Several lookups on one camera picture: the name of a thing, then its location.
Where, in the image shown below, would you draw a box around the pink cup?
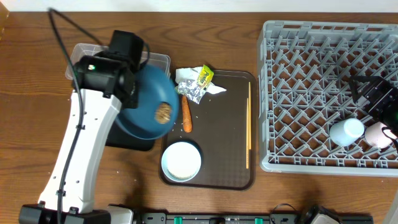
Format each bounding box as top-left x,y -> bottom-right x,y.
364,122 -> 392,149

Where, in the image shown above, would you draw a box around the light blue cup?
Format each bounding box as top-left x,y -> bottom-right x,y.
329,118 -> 365,146

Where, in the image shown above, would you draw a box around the snack wrapper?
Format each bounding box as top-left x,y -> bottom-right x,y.
175,65 -> 214,104

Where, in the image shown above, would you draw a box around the orange carrot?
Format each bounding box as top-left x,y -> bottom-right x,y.
182,95 -> 193,133

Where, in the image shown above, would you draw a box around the light blue rice bowl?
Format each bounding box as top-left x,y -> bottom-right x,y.
160,141 -> 201,182

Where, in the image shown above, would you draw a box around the dark blue plate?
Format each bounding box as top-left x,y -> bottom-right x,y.
114,65 -> 179,139

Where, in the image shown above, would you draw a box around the wooden chopsticks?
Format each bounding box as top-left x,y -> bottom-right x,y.
246,98 -> 250,169

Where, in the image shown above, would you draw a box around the white paper napkin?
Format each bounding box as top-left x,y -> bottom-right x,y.
175,66 -> 226,95

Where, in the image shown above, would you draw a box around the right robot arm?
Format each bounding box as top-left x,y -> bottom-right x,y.
349,76 -> 397,149

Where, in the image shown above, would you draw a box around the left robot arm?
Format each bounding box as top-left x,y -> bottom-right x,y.
19,30 -> 145,223

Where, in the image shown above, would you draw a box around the grey dishwasher rack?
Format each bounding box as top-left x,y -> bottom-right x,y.
257,21 -> 397,177

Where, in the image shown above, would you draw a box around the brown serving tray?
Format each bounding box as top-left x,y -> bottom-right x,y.
162,70 -> 257,190

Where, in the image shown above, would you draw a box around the brown food piece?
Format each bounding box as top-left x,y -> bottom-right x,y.
155,102 -> 172,124

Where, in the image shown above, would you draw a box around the clear plastic bin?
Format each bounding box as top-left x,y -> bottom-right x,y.
70,43 -> 171,77

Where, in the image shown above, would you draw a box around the black plastic tray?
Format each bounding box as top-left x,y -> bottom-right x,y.
106,122 -> 155,151

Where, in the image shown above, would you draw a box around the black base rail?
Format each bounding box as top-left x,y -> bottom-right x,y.
132,212 -> 374,224

